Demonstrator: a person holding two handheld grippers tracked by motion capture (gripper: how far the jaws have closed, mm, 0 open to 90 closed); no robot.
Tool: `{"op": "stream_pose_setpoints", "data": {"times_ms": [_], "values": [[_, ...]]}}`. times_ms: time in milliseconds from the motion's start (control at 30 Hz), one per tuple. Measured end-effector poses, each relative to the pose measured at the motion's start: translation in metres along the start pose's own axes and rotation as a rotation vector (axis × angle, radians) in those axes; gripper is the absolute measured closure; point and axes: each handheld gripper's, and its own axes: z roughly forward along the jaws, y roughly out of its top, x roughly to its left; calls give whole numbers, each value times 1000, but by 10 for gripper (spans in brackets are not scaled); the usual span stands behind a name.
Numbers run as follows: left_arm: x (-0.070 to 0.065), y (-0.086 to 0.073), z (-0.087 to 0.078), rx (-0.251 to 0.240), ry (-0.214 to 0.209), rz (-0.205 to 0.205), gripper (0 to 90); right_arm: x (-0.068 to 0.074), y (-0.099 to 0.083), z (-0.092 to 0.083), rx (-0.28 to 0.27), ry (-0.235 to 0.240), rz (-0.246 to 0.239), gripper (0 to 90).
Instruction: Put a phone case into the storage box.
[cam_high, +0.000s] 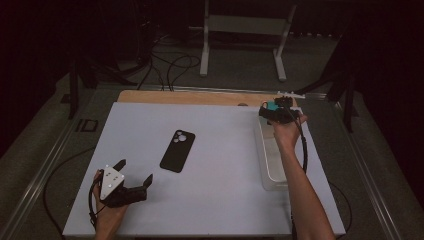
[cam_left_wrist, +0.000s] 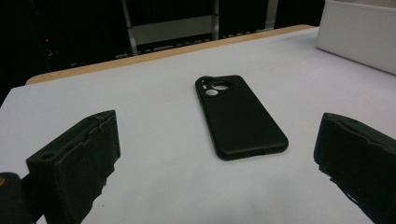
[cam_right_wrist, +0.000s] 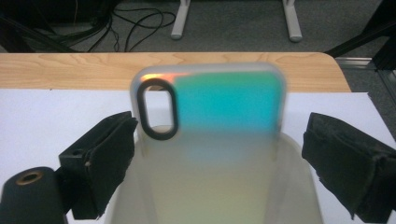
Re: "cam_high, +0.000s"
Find black tripod stand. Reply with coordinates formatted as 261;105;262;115
68;59;138;120
289;33;359;134

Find white narrow plastic bin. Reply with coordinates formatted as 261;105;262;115
254;113;303;192

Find person's right hand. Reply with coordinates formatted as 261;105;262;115
271;114;308;151

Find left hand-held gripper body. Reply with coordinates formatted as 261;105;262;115
99;164;148;208

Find right hand-held gripper cable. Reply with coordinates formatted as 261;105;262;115
289;106;353;240

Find black rectangular floor frame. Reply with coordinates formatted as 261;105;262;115
75;118;99;133

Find white metal stand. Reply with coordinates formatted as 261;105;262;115
188;0;298;83

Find black floor cable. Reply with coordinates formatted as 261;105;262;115
165;54;202;92
136;54;155;91

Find white table board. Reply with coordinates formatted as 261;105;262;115
62;101;347;238

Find metal floor rail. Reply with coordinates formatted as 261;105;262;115
0;86;101;240
328;96;401;240
96;83;329;100

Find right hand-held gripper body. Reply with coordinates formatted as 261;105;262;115
276;90;306;125

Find black phone case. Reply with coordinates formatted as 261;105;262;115
159;129;196;174

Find person's left hand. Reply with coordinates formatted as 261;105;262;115
92;169;129;231

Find left hand-held gripper cable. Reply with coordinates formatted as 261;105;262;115
42;146;104;232

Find hand-held gripper cable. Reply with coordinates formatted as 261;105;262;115
289;106;353;240
42;146;104;232

